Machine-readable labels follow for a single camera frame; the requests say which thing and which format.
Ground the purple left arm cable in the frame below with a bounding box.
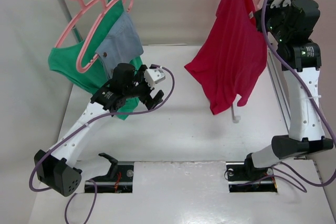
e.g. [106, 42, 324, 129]
[28, 63, 176, 224]

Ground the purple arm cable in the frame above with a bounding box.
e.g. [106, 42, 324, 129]
[28, 63, 176, 224]
[262, 0, 336, 193]

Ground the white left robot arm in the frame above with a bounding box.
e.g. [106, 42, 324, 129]
[32, 63, 165, 197]

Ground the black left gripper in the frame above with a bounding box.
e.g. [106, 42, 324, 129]
[124, 66, 163, 109]

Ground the blue denim garment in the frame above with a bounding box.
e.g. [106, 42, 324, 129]
[96, 12, 144, 79]

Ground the pink hanger with clothes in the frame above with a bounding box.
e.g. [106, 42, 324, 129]
[76, 0, 134, 74]

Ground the green t shirt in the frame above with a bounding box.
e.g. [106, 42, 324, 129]
[47, 0, 144, 121]

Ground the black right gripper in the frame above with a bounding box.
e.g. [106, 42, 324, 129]
[255, 0, 292, 44]

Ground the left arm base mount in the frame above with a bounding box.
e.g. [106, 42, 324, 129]
[92, 162, 134, 194]

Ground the red t shirt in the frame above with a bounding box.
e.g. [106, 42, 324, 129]
[185, 0, 267, 115]

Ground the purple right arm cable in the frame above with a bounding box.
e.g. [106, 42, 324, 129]
[262, 0, 336, 193]

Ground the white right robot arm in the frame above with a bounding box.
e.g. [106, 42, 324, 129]
[243, 0, 334, 179]

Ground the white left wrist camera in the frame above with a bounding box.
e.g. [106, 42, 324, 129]
[144, 68, 165, 89]

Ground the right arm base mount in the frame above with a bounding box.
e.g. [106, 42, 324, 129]
[224, 162, 278, 193]

